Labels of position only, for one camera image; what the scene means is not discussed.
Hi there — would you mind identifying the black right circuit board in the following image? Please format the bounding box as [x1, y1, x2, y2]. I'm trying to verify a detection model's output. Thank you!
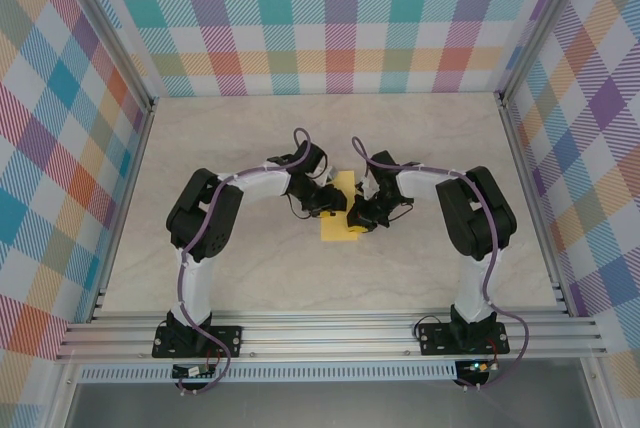
[455, 360, 501, 377]

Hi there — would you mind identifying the wide aluminium mounting rail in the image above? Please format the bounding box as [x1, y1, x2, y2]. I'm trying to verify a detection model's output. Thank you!
[54, 310, 609, 362]

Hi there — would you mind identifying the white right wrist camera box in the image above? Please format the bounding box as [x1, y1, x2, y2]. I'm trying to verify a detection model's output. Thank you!
[357, 175, 381, 204]

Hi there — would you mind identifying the black left circuit board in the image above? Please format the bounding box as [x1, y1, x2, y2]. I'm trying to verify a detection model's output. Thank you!
[171, 363, 217, 380]

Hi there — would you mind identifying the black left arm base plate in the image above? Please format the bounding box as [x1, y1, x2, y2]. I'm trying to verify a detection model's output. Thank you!
[152, 325, 244, 360]

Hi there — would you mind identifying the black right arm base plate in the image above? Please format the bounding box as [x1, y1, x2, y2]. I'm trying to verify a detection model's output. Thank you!
[418, 322, 511, 357]

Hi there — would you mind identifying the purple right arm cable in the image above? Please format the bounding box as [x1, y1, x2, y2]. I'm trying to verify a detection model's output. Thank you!
[351, 136, 531, 392]

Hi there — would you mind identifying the aluminium corner post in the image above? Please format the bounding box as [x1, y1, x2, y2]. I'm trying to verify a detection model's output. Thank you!
[58, 0, 159, 112]
[497, 0, 589, 104]

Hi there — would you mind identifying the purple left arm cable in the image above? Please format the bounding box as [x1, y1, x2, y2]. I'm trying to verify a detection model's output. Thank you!
[175, 127, 314, 396]

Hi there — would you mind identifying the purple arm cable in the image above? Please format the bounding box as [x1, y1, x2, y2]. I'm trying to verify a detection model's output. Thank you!
[351, 136, 531, 392]
[175, 127, 314, 396]

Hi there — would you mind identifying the slotted grey cable tray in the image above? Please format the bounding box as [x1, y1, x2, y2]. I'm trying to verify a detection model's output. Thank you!
[78, 365, 459, 383]

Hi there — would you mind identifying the aluminium side rail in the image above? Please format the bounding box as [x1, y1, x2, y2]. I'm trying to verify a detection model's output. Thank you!
[87, 97, 159, 322]
[499, 97, 571, 317]

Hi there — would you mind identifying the yellow cloth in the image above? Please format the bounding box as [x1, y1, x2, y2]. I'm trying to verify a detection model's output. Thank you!
[319, 170, 362, 244]

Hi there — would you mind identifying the black circuit board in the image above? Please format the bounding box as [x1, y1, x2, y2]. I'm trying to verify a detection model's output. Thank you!
[455, 360, 501, 377]
[171, 363, 217, 380]

